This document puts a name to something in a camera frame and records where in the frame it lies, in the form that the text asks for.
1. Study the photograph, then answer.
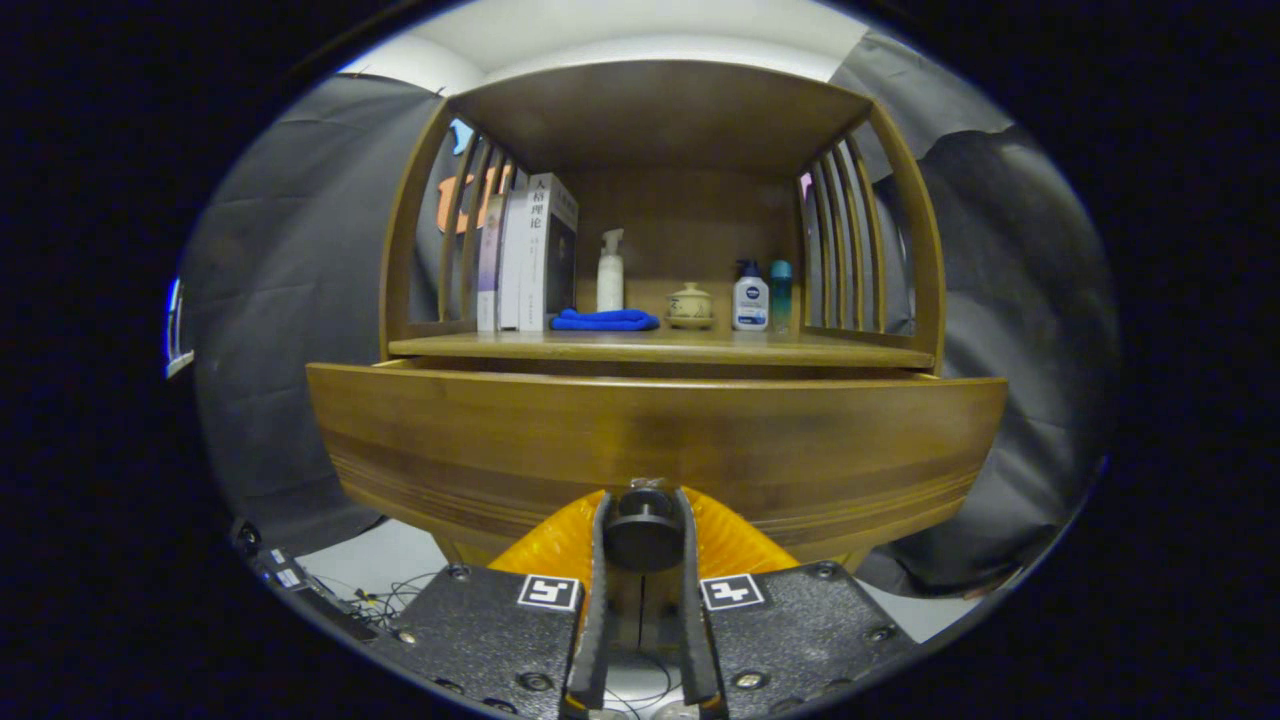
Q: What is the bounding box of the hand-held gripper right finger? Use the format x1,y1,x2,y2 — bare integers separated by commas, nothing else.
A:
675,487,921,720

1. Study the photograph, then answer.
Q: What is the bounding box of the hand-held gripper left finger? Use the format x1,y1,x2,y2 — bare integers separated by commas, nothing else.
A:
385,488,613,720

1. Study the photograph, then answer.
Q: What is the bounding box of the wooden drawer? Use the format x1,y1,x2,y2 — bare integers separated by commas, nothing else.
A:
305,360,1009,573

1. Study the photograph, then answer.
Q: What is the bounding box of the wooden countertop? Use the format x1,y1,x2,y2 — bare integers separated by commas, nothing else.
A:
388,328,936,369

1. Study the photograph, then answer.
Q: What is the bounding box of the wooden cabinet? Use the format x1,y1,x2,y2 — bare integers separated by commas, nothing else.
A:
378,58,947,651

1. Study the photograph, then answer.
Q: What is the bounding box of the blue folded cloth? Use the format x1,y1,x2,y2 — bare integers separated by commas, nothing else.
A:
550,308,661,332

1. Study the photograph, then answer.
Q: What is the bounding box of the beige lidded tea cup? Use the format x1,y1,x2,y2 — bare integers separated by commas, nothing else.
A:
665,282,716,330

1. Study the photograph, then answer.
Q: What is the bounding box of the white lotion bottle blue cap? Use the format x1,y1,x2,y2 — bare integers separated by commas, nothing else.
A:
731,259,770,332

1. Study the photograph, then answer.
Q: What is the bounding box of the white pump bottle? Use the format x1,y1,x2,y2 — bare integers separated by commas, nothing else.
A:
596,228,626,313

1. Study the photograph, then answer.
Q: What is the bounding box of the teal bottle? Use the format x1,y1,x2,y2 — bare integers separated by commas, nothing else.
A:
768,260,794,333

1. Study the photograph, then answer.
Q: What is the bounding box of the thin white book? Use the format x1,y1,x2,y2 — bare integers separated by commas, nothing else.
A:
497,190,528,332

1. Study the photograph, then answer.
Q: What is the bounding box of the thick white book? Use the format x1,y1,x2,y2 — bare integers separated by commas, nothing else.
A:
518,172,580,333

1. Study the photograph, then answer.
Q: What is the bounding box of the thin purple book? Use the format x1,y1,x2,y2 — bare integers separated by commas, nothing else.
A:
476,195,506,333

